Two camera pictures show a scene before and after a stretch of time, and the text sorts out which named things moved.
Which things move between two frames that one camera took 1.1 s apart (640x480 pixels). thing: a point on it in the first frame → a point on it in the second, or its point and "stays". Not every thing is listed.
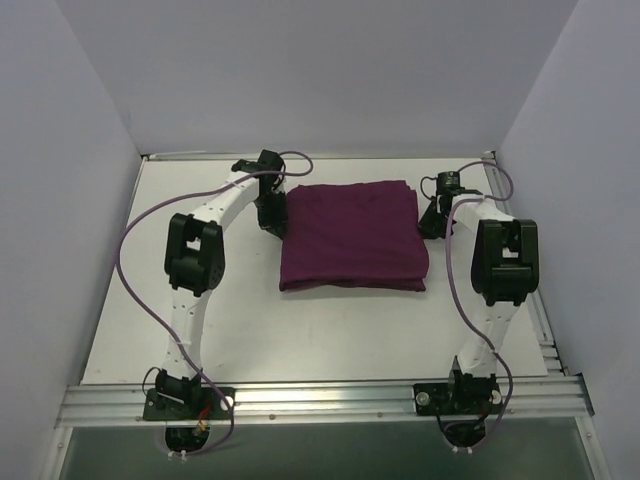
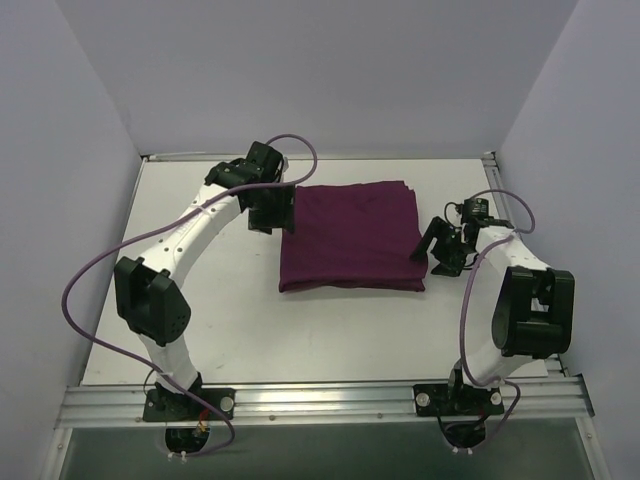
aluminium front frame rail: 96,405 stays
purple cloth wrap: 353,236 stays
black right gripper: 434,220 → 447,245
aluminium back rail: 461,155 stays
